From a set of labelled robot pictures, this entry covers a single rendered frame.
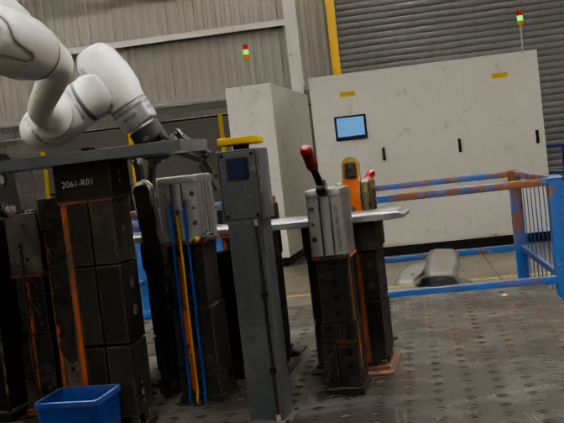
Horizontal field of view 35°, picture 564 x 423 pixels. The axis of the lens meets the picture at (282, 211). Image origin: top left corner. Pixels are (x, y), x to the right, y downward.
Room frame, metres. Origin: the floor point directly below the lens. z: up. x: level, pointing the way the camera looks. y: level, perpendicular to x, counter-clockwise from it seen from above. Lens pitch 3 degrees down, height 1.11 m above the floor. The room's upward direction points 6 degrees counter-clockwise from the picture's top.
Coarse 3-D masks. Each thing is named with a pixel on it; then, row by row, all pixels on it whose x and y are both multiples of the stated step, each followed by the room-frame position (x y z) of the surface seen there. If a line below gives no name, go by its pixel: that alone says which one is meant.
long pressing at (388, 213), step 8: (384, 208) 1.75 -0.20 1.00; (392, 208) 1.73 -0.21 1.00; (400, 208) 1.72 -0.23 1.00; (408, 208) 1.75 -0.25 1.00; (304, 216) 1.81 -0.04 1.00; (352, 216) 1.62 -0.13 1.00; (360, 216) 1.62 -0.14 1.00; (368, 216) 1.61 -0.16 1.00; (376, 216) 1.61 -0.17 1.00; (384, 216) 1.61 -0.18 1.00; (392, 216) 1.61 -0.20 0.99; (400, 216) 1.62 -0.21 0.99; (224, 224) 1.83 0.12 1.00; (272, 224) 1.66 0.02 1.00; (280, 224) 1.65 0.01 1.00; (288, 224) 1.65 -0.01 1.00; (296, 224) 1.64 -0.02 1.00; (304, 224) 1.64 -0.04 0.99; (136, 232) 1.88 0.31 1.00; (224, 232) 1.68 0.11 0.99; (136, 240) 1.72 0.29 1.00
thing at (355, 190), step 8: (344, 160) 1.85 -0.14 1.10; (352, 160) 1.85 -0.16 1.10; (344, 168) 1.85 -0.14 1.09; (352, 168) 1.84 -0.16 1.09; (344, 176) 1.85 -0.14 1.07; (352, 176) 1.84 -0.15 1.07; (360, 176) 1.86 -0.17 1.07; (344, 184) 1.84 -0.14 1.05; (352, 184) 1.84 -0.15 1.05; (360, 184) 1.84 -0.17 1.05; (352, 192) 1.84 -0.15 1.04; (360, 192) 1.83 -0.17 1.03; (352, 200) 1.83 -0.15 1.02; (360, 200) 1.83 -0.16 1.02; (352, 208) 1.82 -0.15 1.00; (360, 208) 1.83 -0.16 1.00
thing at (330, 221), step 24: (312, 192) 1.52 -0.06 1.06; (336, 192) 1.51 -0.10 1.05; (312, 216) 1.52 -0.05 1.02; (336, 216) 1.51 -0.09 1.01; (312, 240) 1.53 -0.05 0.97; (336, 240) 1.51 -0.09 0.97; (336, 264) 1.52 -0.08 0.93; (336, 288) 1.52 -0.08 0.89; (336, 312) 1.53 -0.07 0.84; (336, 336) 1.52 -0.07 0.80; (360, 336) 1.55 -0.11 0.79; (336, 360) 1.52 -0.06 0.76; (360, 360) 1.52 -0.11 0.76; (336, 384) 1.52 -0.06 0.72; (360, 384) 1.51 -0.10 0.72
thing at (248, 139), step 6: (222, 138) 1.39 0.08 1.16; (228, 138) 1.39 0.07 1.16; (234, 138) 1.39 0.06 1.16; (240, 138) 1.38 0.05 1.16; (246, 138) 1.38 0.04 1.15; (252, 138) 1.38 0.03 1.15; (258, 138) 1.41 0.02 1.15; (222, 144) 1.39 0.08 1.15; (228, 144) 1.39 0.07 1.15; (234, 144) 1.39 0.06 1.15; (240, 144) 1.40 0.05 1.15; (246, 144) 1.41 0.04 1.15
